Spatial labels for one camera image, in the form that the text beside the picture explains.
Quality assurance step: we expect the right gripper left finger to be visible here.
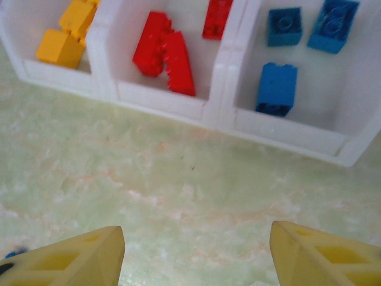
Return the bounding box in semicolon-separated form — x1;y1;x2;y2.
0;225;126;286

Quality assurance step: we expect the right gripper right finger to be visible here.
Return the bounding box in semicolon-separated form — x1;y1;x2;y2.
269;220;381;286

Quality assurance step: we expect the blue lego brick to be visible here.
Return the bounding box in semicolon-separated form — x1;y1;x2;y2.
4;245;27;260
255;61;298;117
306;0;360;54
267;7;304;48

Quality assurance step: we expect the yellow lego brick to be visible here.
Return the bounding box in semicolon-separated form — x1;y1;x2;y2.
35;28;86;70
58;0;101;41

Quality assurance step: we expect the red lego brick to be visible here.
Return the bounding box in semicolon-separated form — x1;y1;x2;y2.
201;0;233;41
162;29;197;97
132;11;179;78

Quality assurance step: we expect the white plastic bin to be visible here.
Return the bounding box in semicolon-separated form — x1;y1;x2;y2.
89;0;236;129
0;0;115;101
214;0;381;167

